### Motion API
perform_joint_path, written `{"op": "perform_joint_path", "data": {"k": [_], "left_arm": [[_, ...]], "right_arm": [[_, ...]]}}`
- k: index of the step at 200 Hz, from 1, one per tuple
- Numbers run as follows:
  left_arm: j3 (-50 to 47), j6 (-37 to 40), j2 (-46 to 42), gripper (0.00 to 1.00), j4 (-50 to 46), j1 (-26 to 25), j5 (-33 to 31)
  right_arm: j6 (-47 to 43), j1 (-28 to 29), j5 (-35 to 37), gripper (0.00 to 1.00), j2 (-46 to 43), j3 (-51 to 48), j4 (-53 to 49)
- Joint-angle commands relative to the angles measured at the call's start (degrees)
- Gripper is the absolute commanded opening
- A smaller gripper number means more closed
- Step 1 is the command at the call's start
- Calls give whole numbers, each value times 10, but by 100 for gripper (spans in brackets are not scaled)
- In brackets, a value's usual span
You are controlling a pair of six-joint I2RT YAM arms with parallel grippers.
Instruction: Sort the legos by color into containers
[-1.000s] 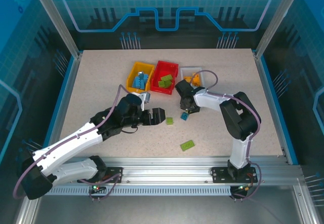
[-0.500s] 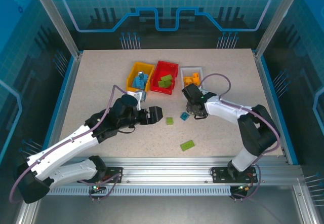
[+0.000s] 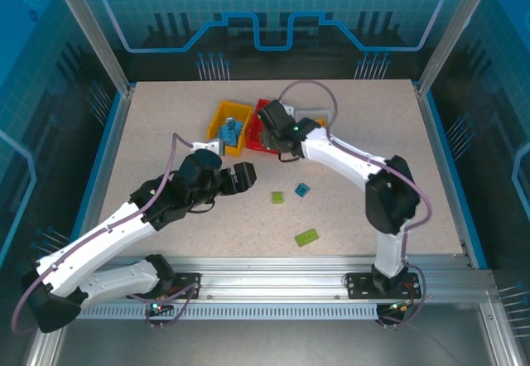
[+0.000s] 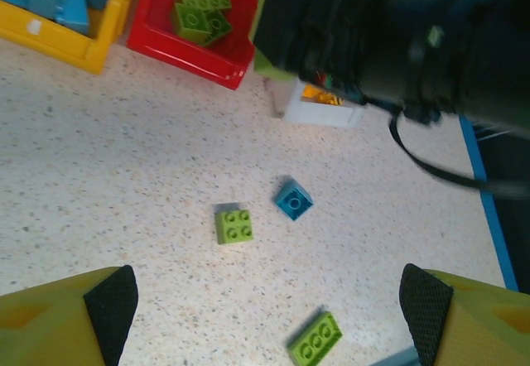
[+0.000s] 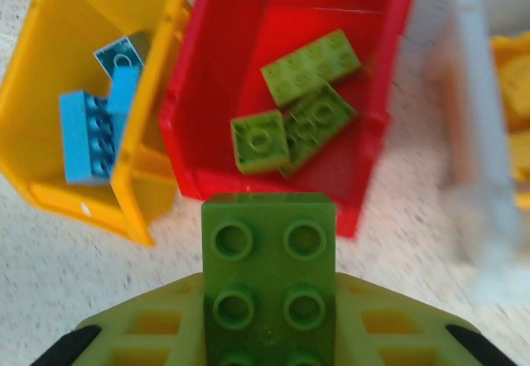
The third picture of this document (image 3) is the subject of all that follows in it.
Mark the white plastic bin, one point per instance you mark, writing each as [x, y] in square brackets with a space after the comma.
[314, 113]

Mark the small blue lego brick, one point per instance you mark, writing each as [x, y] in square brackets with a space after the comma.
[302, 190]

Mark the small green lego brick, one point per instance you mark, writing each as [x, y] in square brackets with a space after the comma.
[277, 197]

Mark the red plastic bin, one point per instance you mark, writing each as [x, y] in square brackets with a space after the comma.
[254, 134]

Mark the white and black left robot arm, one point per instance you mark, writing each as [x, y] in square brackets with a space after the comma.
[103, 233]

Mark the aluminium corner post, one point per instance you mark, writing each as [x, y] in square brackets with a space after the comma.
[453, 30]
[94, 30]

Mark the aluminium side rail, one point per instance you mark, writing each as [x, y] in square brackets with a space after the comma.
[111, 134]
[445, 175]

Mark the orange lego brick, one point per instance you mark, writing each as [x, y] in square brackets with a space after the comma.
[321, 122]

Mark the yellow plastic bin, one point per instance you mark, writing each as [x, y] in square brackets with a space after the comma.
[236, 107]

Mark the aluminium lower frame bar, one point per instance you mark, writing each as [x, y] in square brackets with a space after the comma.
[503, 337]
[43, 349]

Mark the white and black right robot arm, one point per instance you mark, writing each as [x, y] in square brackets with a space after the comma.
[339, 155]

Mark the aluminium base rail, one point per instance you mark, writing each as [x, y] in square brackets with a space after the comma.
[269, 275]

